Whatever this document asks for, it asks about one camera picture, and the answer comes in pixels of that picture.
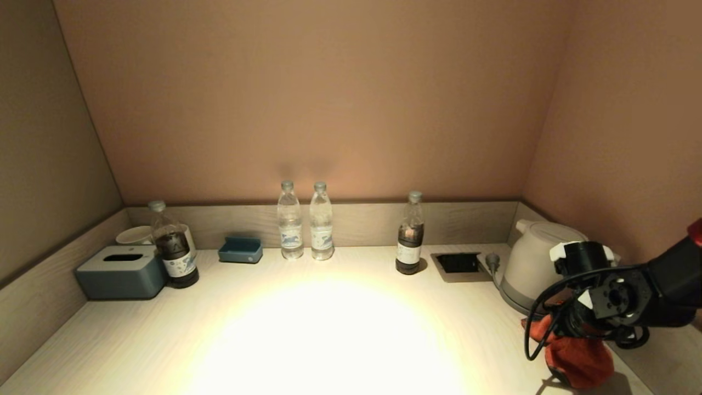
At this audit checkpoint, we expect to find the recessed black power socket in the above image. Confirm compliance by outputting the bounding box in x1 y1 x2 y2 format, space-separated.
430 252 493 284

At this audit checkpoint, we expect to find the blue-grey tissue box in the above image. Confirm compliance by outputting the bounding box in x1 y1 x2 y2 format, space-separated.
75 245 169 301

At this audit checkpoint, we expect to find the white electric kettle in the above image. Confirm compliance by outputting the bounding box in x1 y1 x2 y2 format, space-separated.
500 219 621 317

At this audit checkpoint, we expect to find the small blue plastic tray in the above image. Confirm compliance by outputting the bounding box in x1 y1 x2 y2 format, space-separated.
218 236 264 265

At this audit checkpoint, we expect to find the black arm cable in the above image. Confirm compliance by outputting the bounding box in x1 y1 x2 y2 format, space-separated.
524 264 650 362

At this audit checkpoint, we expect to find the orange fluffy cloth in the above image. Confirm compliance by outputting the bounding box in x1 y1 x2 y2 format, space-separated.
521 314 615 390

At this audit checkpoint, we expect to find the dark drink bottle white label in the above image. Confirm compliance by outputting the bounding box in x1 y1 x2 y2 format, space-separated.
147 200 201 290
395 190 426 275

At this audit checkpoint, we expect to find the black and white wrist camera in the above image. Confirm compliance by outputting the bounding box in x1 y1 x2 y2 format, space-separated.
549 240 616 278

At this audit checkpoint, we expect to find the grey kettle base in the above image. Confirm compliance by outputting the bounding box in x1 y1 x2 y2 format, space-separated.
496 272 565 320

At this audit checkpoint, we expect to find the white paper cup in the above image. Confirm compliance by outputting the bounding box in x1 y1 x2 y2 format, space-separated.
115 225 155 246

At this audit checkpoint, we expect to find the black cable loop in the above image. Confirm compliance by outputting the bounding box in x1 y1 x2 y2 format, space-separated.
613 325 650 351

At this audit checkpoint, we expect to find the clear water bottle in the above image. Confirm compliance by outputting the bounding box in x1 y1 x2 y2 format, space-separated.
308 182 335 262
276 180 305 260

